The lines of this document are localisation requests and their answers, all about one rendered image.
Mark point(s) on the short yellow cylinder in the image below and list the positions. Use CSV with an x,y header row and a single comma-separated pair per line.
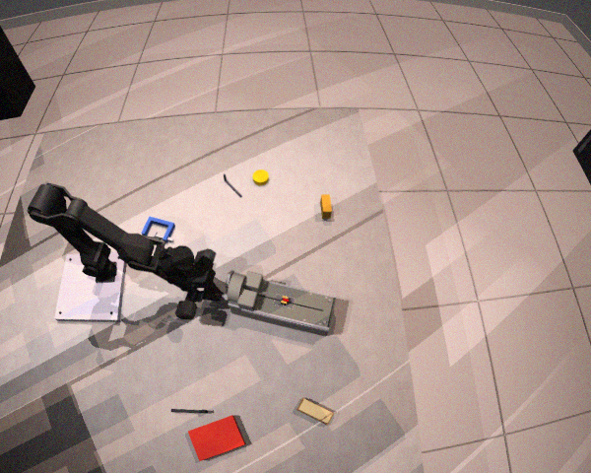
x,y
260,177

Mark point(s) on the red flat rectangular block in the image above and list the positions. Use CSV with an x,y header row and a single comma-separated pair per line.
x,y
216,438

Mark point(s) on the blue c-clamp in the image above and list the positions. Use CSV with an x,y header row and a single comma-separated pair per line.
x,y
152,220

